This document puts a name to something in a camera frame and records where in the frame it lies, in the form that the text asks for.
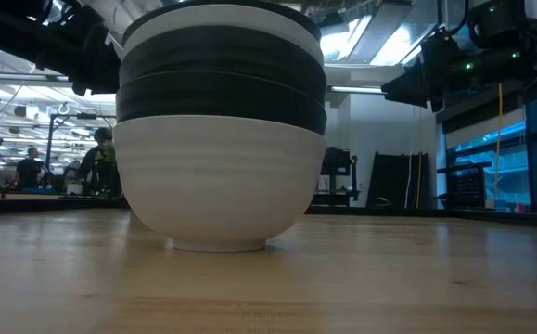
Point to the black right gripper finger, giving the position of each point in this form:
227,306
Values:
412,86

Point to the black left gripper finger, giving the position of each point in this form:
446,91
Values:
103,69

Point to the white ceramic bowl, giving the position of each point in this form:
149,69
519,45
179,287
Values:
221,185
221,16

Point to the person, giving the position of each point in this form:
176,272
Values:
29,169
94,162

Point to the black leaning panel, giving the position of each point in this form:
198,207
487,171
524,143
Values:
391,178

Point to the black equipment cart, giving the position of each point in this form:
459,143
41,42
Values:
337,171

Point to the black pegboard panel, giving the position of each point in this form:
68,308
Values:
467,188

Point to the small white box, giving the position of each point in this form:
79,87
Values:
74,188

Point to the black metal frame stand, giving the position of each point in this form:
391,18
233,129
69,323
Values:
50,139

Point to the black arched bracket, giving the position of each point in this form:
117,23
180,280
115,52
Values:
381,202

